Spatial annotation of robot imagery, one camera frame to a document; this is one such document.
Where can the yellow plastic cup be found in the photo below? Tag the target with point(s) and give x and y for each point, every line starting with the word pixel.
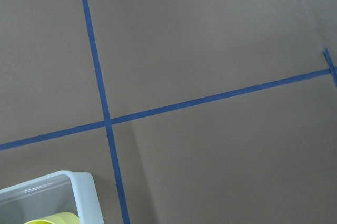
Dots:
pixel 58 218

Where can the clear plastic storage box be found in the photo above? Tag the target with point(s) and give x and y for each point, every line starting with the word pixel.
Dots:
pixel 62 191

